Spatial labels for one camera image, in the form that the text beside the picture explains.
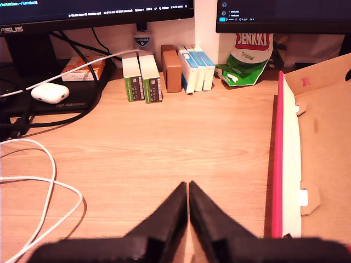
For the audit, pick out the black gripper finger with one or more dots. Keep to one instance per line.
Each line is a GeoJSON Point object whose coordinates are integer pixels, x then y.
{"type": "Point", "coordinates": [167, 224]}
{"type": "Point", "coordinates": [208, 222]}

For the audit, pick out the red Nike shoebox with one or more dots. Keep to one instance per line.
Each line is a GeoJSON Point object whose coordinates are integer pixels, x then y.
{"type": "Point", "coordinates": [326, 142]}

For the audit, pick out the green and white box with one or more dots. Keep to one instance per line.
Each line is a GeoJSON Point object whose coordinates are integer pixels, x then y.
{"type": "Point", "coordinates": [131, 82]}
{"type": "Point", "coordinates": [152, 85]}

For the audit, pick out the brown cardboard box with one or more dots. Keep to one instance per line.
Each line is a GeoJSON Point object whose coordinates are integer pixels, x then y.
{"type": "Point", "coordinates": [172, 74]}

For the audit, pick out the orange and white box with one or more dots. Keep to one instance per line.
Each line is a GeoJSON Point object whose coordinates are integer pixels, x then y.
{"type": "Point", "coordinates": [79, 71]}

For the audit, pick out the green Jenkki bag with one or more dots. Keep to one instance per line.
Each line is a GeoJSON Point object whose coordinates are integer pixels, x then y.
{"type": "Point", "coordinates": [246, 63]}

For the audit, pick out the white earbuds case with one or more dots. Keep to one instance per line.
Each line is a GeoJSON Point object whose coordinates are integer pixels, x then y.
{"type": "Point", "coordinates": [49, 93]}

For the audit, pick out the bottle with blue shield label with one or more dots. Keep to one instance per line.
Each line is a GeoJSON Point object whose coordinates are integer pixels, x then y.
{"type": "Point", "coordinates": [142, 41]}

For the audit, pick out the black wide monitor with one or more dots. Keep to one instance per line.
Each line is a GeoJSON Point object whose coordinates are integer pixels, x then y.
{"type": "Point", "coordinates": [288, 16]}

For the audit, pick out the black ASUS monitor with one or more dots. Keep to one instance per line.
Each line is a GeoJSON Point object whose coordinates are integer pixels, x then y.
{"type": "Point", "coordinates": [82, 8]}

